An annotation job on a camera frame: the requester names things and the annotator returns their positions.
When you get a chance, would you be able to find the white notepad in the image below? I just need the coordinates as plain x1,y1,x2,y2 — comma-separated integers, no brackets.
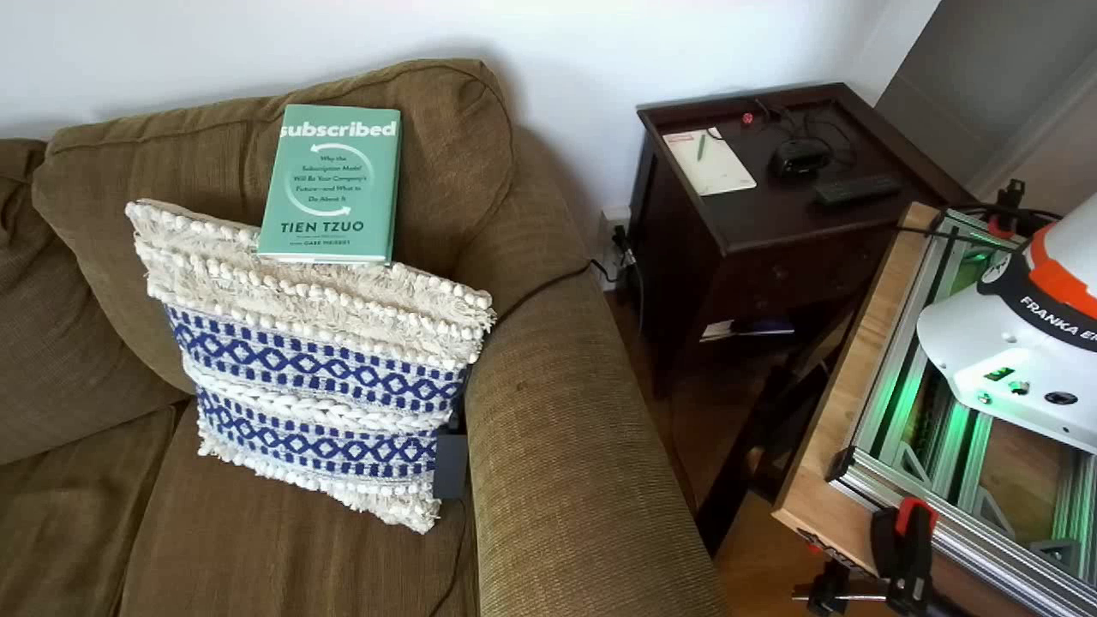
664,127,754,200

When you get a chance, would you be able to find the black device beside pillow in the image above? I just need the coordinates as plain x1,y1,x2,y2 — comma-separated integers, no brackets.
430,433,469,502

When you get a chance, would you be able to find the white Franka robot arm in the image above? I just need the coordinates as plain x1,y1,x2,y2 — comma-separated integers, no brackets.
914,194,1097,454

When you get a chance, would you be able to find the black remote control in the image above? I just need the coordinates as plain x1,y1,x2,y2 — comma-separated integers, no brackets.
813,174,901,210

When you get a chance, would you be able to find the white and blue patterned pillow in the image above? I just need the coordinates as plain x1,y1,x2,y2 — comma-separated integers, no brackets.
123,200,494,536

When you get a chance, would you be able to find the black orange clamp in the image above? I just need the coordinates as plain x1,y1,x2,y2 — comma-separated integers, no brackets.
794,498,936,617

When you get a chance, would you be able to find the black cable bundle on table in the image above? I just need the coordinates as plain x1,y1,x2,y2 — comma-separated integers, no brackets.
761,109,858,185

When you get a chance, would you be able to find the dark wooden side table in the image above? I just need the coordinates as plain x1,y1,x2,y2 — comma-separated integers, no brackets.
622,79,978,560

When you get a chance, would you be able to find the teal Subscribed book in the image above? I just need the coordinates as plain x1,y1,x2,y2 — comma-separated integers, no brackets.
256,102,400,261

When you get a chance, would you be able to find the olive brown fabric sofa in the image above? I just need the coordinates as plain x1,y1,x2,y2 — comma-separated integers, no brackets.
0,58,720,617

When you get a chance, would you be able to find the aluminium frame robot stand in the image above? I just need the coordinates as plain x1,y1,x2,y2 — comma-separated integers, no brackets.
830,213,1097,617

